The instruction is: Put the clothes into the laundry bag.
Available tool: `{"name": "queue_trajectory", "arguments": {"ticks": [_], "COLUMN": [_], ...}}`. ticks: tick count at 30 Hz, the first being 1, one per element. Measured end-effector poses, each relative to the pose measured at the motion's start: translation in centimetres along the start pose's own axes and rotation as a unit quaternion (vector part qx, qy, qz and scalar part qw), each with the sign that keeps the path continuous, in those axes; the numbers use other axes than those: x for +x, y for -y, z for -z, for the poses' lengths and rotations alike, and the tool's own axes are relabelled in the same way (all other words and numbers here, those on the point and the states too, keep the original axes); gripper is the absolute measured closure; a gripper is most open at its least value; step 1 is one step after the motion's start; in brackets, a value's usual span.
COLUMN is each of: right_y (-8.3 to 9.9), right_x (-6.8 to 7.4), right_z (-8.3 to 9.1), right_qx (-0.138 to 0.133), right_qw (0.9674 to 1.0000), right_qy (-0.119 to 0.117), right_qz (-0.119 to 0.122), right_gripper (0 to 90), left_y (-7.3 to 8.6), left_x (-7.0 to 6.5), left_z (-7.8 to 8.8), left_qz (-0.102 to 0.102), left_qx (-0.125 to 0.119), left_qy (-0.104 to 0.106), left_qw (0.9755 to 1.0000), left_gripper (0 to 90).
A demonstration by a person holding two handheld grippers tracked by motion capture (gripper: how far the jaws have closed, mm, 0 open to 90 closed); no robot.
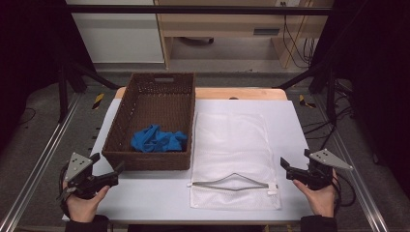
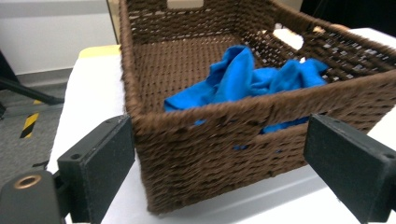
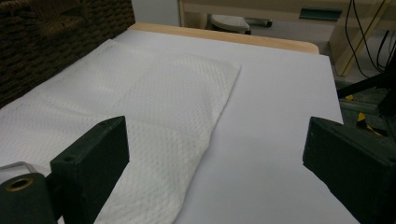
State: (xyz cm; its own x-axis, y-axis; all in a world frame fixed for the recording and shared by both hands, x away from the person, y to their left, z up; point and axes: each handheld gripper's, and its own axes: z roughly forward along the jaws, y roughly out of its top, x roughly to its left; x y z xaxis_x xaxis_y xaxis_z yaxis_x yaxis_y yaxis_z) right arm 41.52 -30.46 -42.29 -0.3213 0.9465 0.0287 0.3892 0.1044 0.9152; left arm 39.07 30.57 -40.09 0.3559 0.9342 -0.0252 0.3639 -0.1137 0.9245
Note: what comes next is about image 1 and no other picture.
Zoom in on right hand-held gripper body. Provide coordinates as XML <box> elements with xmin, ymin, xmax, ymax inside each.
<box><xmin>303</xmin><ymin>148</ymin><xmax>354</xmax><ymax>191</ymax></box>

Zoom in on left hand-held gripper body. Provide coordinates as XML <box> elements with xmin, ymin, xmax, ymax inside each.
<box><xmin>57</xmin><ymin>152</ymin><xmax>105</xmax><ymax>201</ymax></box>

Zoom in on blue cloth garment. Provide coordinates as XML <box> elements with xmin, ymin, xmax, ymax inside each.
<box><xmin>130</xmin><ymin>124</ymin><xmax>189</xmax><ymax>154</ymax></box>

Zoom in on white mesh laundry bag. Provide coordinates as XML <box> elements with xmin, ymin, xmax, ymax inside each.
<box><xmin>187</xmin><ymin>111</ymin><xmax>281</xmax><ymax>211</ymax></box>

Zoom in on brown woven basket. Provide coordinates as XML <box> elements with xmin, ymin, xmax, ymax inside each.
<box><xmin>102</xmin><ymin>72</ymin><xmax>196</xmax><ymax>172</ymax></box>

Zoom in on person's right hand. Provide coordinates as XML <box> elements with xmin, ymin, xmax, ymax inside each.
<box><xmin>292</xmin><ymin>169</ymin><xmax>339</xmax><ymax>218</ymax></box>

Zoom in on person's left hand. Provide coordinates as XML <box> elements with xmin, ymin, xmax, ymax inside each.
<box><xmin>66</xmin><ymin>185</ymin><xmax>111</xmax><ymax>223</ymax></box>

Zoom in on yellow black tape strip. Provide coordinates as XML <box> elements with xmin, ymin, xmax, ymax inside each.
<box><xmin>92</xmin><ymin>93</ymin><xmax>105</xmax><ymax>110</ymax></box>
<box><xmin>298</xmin><ymin>94</ymin><xmax>317</xmax><ymax>109</ymax></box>

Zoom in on black metal stand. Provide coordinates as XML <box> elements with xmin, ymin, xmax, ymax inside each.
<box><xmin>57</xmin><ymin>59</ymin><xmax>121</xmax><ymax>124</ymax></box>
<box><xmin>276</xmin><ymin>59</ymin><xmax>340</xmax><ymax>125</ymax></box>

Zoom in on white cabinet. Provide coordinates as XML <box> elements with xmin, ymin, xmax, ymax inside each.
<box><xmin>65</xmin><ymin>0</ymin><xmax>165</xmax><ymax>64</ymax></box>

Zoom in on light wooden desk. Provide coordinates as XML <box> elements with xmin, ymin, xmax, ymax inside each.
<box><xmin>154</xmin><ymin>0</ymin><xmax>334</xmax><ymax>70</ymax></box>

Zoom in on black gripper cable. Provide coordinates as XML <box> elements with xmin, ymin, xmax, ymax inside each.
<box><xmin>57</xmin><ymin>162</ymin><xmax>73</xmax><ymax>218</ymax></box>
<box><xmin>334</xmin><ymin>173</ymin><xmax>358</xmax><ymax>208</ymax></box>

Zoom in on black floor cables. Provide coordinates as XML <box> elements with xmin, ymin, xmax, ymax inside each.
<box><xmin>302</xmin><ymin>78</ymin><xmax>356</xmax><ymax>151</ymax></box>

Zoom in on aluminium floor rail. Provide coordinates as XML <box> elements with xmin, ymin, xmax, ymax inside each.
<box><xmin>0</xmin><ymin>92</ymin><xmax>82</xmax><ymax>232</ymax></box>
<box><xmin>312</xmin><ymin>94</ymin><xmax>391</xmax><ymax>232</ymax></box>

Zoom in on thin black floor cable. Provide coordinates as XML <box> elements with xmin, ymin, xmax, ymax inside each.
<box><xmin>15</xmin><ymin>106</ymin><xmax>37</xmax><ymax>128</ymax></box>

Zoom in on black hanging cables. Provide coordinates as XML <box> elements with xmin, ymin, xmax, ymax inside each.
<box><xmin>280</xmin><ymin>2</ymin><xmax>319</xmax><ymax>70</ymax></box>

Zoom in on yellow cable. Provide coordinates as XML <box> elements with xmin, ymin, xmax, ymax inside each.
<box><xmin>283</xmin><ymin>0</ymin><xmax>314</xmax><ymax>70</ymax></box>

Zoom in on black horizontal frame bar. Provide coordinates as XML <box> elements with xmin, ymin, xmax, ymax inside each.
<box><xmin>64</xmin><ymin>4</ymin><xmax>334</xmax><ymax>16</ymax></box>

